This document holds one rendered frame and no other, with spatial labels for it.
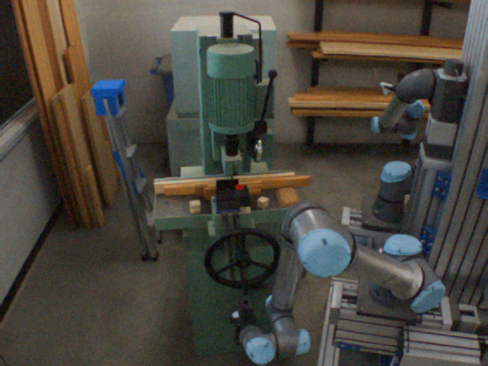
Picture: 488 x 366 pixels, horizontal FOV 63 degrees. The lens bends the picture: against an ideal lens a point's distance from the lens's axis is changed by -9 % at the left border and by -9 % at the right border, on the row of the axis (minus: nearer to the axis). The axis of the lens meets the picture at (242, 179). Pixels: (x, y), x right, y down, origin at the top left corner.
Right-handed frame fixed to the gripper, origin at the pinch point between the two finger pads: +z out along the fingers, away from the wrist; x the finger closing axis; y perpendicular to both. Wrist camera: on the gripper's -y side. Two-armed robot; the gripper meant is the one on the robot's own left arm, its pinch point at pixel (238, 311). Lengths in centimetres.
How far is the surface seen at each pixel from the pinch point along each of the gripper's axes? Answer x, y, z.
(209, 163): -2, -55, 46
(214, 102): -4, -76, 7
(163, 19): -17, -190, 218
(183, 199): -16, -40, 29
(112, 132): -49, -76, 92
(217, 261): -2.3, -12.9, 31.3
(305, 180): 37, -46, 27
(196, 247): -11.2, -20.4, 27.4
